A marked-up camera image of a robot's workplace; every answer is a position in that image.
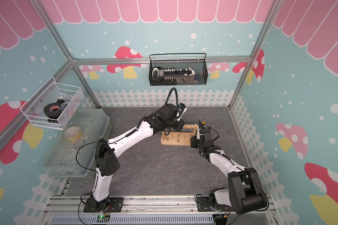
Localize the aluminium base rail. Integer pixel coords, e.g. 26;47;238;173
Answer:
39;195;281;225

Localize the black tape roll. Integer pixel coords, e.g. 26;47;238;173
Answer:
44;103;62;120

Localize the clear plastic storage box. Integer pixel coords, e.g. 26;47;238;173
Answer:
40;109;112;180

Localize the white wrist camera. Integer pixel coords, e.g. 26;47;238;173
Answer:
177;103;187;121
196;120;205;140

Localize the white wire wall basket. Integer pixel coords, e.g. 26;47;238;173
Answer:
20;78;84;130

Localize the wooden jewelry display stand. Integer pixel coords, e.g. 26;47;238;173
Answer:
161;124;198;146

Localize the socket set in holder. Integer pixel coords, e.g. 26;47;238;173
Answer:
150;67;196;84

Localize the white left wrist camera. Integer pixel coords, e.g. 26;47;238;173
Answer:
177;103;187;121

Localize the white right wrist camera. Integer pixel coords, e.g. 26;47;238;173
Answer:
196;120;205;140

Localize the black mesh wall basket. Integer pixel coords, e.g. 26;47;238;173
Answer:
148;53;208;86

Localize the green lit circuit board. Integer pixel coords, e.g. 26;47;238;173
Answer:
96;215;110;223

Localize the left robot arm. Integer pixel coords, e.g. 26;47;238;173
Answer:
83;87;187;214

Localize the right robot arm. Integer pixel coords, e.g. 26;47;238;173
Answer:
191;122;269;215

